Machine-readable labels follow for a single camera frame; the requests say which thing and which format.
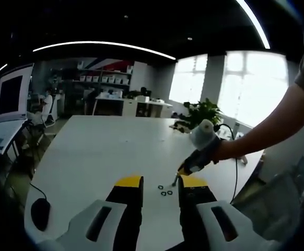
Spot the white desk with slanted legs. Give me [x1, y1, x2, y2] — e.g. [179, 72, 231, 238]
[94, 95, 124, 116]

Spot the low white cabinet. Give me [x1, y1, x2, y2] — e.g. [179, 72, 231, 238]
[123, 98, 173, 118]

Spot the person's right hand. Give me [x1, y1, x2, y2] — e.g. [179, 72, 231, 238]
[211, 140, 238, 165]

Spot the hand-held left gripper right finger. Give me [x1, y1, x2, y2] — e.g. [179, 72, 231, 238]
[178, 175, 270, 251]

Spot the row of white storage boxes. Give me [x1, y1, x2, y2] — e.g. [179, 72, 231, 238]
[80, 75, 129, 84]

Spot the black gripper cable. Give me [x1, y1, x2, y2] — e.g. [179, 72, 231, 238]
[213, 124, 239, 204]

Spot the black mouse cable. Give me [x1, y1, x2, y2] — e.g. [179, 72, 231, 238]
[29, 182, 48, 201]

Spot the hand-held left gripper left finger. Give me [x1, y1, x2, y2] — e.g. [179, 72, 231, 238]
[55, 175, 144, 251]

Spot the grey storage shelf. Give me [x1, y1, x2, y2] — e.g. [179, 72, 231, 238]
[73, 68, 133, 91]

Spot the white side desk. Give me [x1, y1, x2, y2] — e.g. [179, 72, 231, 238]
[0, 119, 29, 155]

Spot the black computer mouse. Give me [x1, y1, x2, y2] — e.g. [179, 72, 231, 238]
[30, 198, 51, 231]

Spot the white framed computer monitor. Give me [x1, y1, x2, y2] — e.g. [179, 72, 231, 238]
[0, 66, 34, 122]

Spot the grey mesh office chair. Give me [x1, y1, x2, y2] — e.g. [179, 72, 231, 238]
[231, 171, 304, 237]

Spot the large potted green plant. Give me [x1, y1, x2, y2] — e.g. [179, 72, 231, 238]
[171, 98, 223, 133]

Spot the curved ceiling light strip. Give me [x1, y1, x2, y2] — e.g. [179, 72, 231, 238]
[237, 0, 272, 50]
[33, 40, 177, 61]

